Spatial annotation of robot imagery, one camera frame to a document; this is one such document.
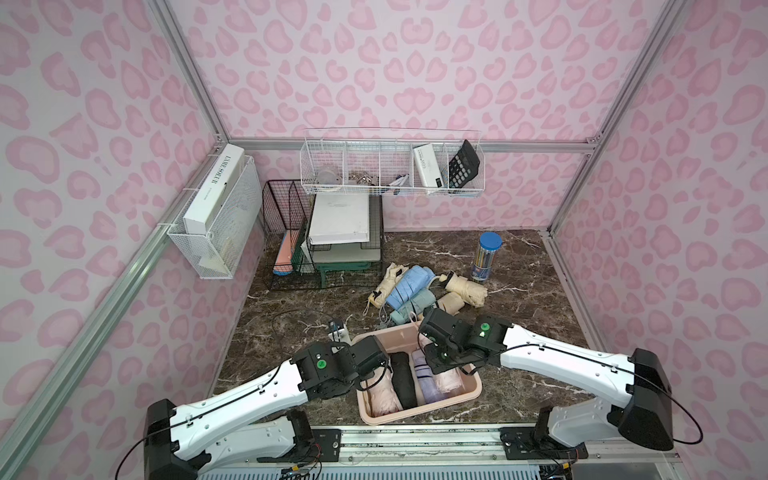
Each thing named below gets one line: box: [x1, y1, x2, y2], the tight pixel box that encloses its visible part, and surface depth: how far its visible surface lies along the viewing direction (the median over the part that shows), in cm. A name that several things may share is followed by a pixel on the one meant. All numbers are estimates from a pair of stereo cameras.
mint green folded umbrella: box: [390, 292, 436, 325], surface depth 97 cm
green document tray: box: [300, 241, 381, 288], surface depth 94 cm
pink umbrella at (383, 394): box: [362, 365, 404, 417], surface depth 76 cm
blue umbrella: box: [386, 265, 436, 310], surface depth 99 cm
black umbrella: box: [390, 352, 417, 409], surface depth 83 cm
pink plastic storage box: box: [356, 321, 483, 426], surface depth 69 cm
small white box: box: [413, 144, 444, 188], surface depth 93 cm
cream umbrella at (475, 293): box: [445, 272, 488, 308], surface depth 100 cm
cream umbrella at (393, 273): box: [368, 262, 409, 309], surface depth 100 cm
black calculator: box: [449, 139, 480, 188], surface depth 93 cm
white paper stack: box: [310, 193, 370, 245], surface depth 92 cm
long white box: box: [182, 143, 246, 235], surface depth 71 cm
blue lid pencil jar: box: [470, 231, 504, 282], surface depth 97 cm
